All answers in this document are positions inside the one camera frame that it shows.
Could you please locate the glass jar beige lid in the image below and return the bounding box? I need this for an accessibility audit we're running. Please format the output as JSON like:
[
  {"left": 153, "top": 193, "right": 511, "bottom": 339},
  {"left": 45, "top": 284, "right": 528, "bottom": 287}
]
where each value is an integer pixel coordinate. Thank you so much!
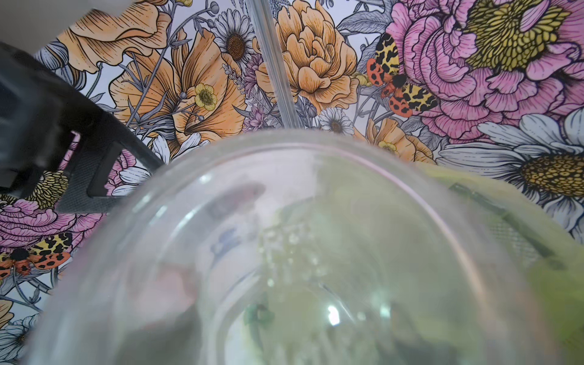
[{"left": 24, "top": 130, "right": 564, "bottom": 364}]

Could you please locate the aluminium frame post left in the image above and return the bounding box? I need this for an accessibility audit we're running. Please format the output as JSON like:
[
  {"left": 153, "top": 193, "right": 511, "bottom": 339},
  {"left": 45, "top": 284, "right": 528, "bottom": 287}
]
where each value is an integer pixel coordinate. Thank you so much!
[{"left": 246, "top": 0, "right": 304, "bottom": 129}]

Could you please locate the green plastic bin liner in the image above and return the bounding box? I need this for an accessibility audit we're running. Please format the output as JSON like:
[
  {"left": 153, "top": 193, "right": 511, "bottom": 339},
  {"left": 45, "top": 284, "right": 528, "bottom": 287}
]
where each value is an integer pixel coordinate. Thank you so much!
[{"left": 417, "top": 163, "right": 583, "bottom": 364}]

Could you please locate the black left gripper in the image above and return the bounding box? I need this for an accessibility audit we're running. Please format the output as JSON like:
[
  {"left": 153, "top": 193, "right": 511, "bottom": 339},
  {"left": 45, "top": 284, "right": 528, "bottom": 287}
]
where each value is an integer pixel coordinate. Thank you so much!
[{"left": 1, "top": 43, "right": 164, "bottom": 214}]

